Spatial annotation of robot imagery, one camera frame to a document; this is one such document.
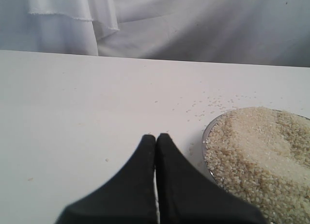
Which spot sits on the metal plate of rice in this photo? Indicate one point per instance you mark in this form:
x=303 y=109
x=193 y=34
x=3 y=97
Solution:
x=262 y=156

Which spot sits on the white backdrop curtain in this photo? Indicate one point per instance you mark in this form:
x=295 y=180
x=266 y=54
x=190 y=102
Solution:
x=272 y=32

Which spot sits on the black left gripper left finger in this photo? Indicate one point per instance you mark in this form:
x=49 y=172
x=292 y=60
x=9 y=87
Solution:
x=127 y=198

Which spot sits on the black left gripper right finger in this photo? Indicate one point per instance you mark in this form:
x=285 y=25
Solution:
x=187 y=197

